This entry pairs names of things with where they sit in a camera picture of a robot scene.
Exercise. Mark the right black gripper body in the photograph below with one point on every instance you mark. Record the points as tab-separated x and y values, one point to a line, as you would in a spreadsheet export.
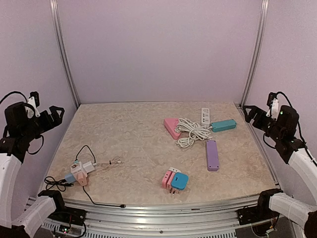
260	124

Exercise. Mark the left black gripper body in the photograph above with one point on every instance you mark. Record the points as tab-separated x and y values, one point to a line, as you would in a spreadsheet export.
45	125

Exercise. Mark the small white plug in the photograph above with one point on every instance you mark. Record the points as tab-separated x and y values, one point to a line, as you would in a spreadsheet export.
174	170

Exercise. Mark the blue plug adapter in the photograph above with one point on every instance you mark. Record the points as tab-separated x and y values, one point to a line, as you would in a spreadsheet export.
179	181

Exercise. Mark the pink socket adapter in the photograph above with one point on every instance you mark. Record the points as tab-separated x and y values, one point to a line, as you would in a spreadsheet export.
165	179

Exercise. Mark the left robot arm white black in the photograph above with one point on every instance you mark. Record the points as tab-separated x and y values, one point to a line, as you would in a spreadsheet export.
24	123

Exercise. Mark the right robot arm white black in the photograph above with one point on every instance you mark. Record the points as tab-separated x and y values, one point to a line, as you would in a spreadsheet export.
281	124

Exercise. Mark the white cube socket adapter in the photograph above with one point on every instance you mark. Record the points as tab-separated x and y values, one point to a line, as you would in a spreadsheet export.
76	168

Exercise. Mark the pink charger plug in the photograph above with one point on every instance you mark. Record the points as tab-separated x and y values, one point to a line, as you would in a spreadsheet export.
81	177

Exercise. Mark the pink triangular socket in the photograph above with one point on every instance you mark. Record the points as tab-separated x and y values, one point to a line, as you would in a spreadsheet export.
170	125

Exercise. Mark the teal power strip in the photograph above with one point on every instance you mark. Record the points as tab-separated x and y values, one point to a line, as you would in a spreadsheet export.
223	125

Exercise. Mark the white power strip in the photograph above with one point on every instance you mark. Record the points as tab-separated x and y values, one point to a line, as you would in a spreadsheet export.
205	117

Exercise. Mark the light blue charger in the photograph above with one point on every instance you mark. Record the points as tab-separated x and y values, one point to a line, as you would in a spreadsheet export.
69	178

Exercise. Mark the purple power strip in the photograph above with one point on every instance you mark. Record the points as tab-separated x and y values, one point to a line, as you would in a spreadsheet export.
212	156

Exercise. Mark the white usb charger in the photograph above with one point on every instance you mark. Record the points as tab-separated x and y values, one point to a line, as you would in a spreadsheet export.
88	167

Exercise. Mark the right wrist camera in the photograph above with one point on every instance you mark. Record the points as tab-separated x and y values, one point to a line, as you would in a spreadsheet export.
273	106

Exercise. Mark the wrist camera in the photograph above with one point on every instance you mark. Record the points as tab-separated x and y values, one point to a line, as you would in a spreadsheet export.
32	103
273	106

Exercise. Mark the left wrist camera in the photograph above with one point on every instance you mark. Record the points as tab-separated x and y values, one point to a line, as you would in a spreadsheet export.
32	103

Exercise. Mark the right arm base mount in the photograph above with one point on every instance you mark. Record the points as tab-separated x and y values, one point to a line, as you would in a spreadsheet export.
248	215

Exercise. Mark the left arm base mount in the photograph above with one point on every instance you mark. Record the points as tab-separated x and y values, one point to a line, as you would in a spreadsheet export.
70	215

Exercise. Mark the left aluminium frame post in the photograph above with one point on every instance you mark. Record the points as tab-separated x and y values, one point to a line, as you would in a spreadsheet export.
63	53

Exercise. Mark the aluminium frame post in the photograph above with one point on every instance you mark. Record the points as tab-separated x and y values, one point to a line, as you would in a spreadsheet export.
63	53
256	52

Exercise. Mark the right aluminium frame post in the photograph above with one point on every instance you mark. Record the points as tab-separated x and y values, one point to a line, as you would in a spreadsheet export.
256	52

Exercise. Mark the front aluminium rail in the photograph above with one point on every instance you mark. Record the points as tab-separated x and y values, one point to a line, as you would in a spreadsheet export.
218	219

